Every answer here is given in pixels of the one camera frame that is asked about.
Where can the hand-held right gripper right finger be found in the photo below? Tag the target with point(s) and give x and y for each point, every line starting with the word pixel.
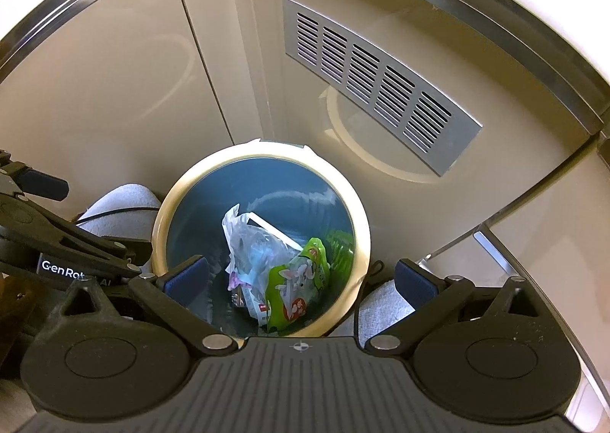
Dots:
pixel 417 285

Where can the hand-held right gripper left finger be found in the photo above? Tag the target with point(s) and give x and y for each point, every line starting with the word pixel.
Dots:
pixel 183 281

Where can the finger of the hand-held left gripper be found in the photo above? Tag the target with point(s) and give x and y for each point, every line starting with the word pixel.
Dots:
pixel 43 185
pixel 71 235

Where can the clear plastic bag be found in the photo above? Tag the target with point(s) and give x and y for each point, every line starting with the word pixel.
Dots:
pixel 248 252

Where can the round beige trash bin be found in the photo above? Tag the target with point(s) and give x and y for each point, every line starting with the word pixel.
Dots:
pixel 200 204

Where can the white packet red label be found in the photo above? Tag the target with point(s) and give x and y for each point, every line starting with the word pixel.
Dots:
pixel 259 311

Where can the green cartoon pouch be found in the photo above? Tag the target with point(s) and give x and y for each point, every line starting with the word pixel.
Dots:
pixel 298 285

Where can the grey fuzzy slipper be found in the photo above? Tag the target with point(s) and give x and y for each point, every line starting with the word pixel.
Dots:
pixel 124 197
pixel 381 306

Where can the white paper strip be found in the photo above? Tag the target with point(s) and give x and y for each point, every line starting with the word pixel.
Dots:
pixel 274 229

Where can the beige cabinet door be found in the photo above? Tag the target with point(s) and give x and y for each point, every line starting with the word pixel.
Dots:
pixel 381 9
pixel 95 90
pixel 214 33
pixel 548 242

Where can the metal cabinet vent grille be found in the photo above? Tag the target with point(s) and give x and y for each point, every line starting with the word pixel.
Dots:
pixel 381 75

